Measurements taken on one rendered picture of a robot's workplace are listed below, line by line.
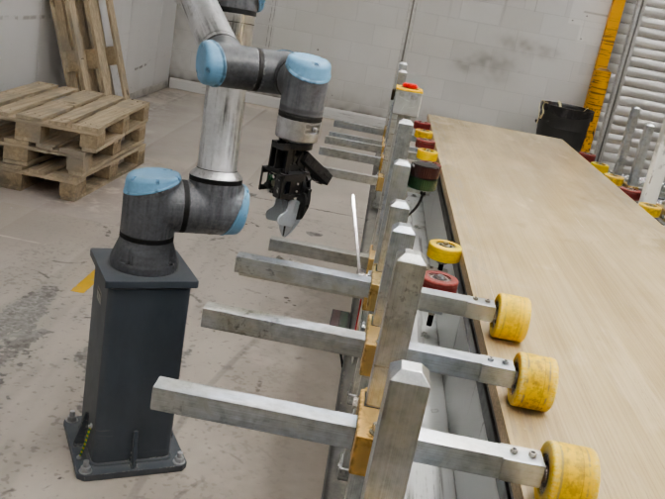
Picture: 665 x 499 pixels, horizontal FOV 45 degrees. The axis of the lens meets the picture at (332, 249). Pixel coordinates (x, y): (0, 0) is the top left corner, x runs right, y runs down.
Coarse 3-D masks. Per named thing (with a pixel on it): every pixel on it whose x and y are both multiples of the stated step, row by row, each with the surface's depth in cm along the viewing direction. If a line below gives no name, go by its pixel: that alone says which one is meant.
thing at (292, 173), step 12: (276, 144) 161; (288, 144) 161; (300, 144) 161; (312, 144) 164; (276, 156) 162; (288, 156) 162; (300, 156) 165; (264, 168) 165; (276, 168) 163; (288, 168) 163; (300, 168) 166; (276, 180) 163; (288, 180) 162; (300, 180) 164; (276, 192) 163; (288, 192) 163; (300, 192) 166
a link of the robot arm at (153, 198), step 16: (128, 176) 217; (144, 176) 216; (160, 176) 217; (176, 176) 219; (128, 192) 216; (144, 192) 214; (160, 192) 215; (176, 192) 218; (128, 208) 217; (144, 208) 215; (160, 208) 216; (176, 208) 218; (128, 224) 218; (144, 224) 216; (160, 224) 218; (176, 224) 220; (160, 240) 220
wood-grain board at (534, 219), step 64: (448, 128) 382; (448, 192) 248; (512, 192) 265; (576, 192) 285; (512, 256) 193; (576, 256) 203; (640, 256) 215; (576, 320) 158; (640, 320) 165; (576, 384) 129; (640, 384) 134; (640, 448) 113
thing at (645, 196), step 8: (664, 120) 287; (664, 128) 286; (664, 136) 286; (656, 144) 291; (664, 144) 286; (656, 152) 289; (664, 152) 287; (656, 160) 288; (664, 160) 288; (656, 168) 289; (664, 168) 289; (648, 176) 292; (656, 176) 290; (664, 176) 290; (648, 184) 291; (656, 184) 291; (648, 192) 292; (656, 192) 292; (640, 200) 296; (648, 200) 293; (656, 200) 293
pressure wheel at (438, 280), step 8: (432, 272) 169; (440, 272) 169; (424, 280) 165; (432, 280) 164; (440, 280) 166; (448, 280) 166; (456, 280) 166; (432, 288) 164; (440, 288) 163; (448, 288) 164; (456, 288) 166
